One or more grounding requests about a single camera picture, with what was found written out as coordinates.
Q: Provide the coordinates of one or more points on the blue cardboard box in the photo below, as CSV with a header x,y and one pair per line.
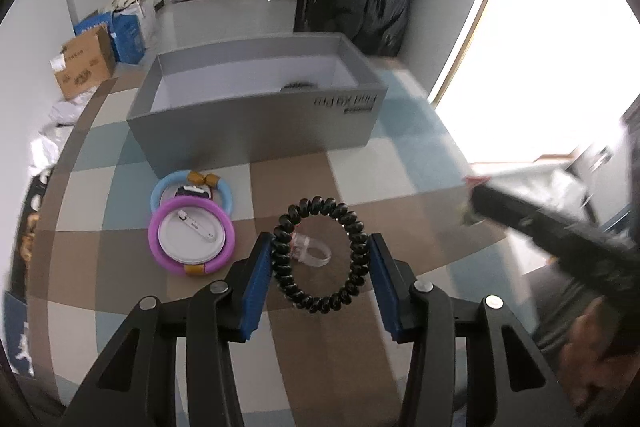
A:
x,y
127,39

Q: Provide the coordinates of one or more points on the person's right hand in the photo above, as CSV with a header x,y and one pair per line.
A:
x,y
600,352

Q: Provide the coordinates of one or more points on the white round badge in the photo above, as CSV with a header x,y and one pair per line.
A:
x,y
185,243

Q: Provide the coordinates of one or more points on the checkered tablecloth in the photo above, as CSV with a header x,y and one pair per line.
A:
x,y
310,179

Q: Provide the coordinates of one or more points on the white bag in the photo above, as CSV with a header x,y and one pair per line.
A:
x,y
135,2

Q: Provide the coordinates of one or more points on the black cartoon charm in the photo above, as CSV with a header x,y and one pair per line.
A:
x,y
192,193

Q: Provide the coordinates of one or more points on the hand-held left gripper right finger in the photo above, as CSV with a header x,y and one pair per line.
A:
x,y
385,294

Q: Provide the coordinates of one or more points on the dark printed bag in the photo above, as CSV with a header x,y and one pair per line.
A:
x,y
27,232

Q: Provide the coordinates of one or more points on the white plastic bags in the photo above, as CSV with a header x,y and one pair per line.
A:
x,y
60,122

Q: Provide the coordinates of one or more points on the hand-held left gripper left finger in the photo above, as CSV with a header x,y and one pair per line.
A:
x,y
255,292

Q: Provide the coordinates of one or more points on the grey cardboard box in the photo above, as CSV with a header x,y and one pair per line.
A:
x,y
250,132

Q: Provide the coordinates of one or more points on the brown cardboard box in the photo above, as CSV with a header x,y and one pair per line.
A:
x,y
82,67

